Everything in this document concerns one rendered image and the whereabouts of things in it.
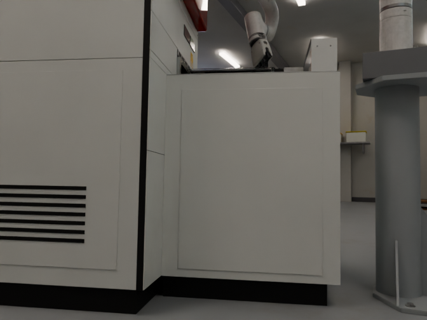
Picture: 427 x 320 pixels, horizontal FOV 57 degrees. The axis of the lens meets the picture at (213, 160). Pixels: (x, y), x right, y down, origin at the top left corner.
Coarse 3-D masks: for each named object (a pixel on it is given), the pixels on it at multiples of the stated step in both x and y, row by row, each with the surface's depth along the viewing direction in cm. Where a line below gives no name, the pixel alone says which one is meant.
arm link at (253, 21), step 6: (252, 12) 184; (258, 12) 184; (246, 18) 185; (252, 18) 182; (258, 18) 182; (246, 24) 185; (252, 24) 181; (258, 24) 181; (264, 24) 185; (252, 30) 180; (258, 30) 180; (264, 30) 182
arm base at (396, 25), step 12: (384, 12) 154; (396, 12) 151; (408, 12) 151; (384, 24) 154; (396, 24) 151; (408, 24) 151; (384, 36) 154; (396, 36) 151; (408, 36) 150; (384, 48) 154; (396, 48) 150
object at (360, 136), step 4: (348, 132) 1009; (352, 132) 1005; (356, 132) 1000; (360, 132) 996; (364, 132) 992; (348, 136) 1007; (352, 136) 1003; (356, 136) 999; (360, 136) 995; (364, 136) 992; (348, 140) 1006; (352, 140) 1002; (356, 140) 998; (360, 140) 995; (364, 140) 991
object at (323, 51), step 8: (312, 40) 145; (320, 40) 145; (328, 40) 145; (336, 40) 144; (312, 48) 145; (320, 48) 145; (328, 48) 144; (336, 48) 144; (312, 56) 145; (320, 56) 145; (328, 56) 144; (336, 56) 144; (312, 64) 145; (320, 64) 144; (328, 64) 144; (336, 64) 144
